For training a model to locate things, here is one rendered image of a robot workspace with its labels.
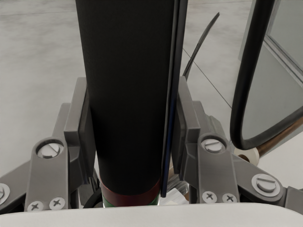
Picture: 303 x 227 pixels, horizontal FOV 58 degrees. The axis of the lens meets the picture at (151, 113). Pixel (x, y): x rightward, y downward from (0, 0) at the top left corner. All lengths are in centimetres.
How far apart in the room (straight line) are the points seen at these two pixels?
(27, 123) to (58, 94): 46
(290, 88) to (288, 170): 84
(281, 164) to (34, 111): 236
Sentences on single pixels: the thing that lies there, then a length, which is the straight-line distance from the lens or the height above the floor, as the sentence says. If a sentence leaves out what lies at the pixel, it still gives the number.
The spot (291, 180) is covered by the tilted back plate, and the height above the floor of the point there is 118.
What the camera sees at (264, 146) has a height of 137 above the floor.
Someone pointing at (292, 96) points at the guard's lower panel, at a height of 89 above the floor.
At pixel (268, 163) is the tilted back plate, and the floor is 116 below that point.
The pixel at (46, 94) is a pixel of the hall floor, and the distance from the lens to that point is 288.
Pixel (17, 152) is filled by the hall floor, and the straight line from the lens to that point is 234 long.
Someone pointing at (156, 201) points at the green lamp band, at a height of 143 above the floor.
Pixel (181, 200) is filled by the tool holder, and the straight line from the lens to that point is 23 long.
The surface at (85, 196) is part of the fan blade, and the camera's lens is 70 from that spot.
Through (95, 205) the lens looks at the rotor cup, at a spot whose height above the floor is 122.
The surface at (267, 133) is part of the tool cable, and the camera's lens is 29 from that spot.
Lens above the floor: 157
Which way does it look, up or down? 39 degrees down
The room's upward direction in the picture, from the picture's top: 2 degrees clockwise
